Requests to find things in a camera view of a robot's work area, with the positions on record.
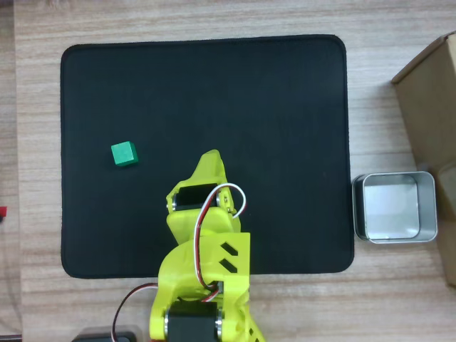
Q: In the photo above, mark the black plastic case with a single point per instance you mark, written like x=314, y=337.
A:
x=103, y=335

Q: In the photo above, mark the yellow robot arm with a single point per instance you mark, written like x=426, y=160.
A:
x=185, y=270

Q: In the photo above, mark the small red object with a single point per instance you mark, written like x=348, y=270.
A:
x=3, y=213

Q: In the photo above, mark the square metal tin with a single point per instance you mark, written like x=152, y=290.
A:
x=392, y=213

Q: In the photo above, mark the green cube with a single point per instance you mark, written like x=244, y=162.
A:
x=123, y=154

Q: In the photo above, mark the yellow gripper, black servo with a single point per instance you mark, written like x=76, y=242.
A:
x=185, y=225

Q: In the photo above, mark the brown cardboard box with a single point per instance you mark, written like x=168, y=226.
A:
x=431, y=107

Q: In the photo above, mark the black rectangular mouse mat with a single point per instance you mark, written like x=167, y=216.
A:
x=199, y=103

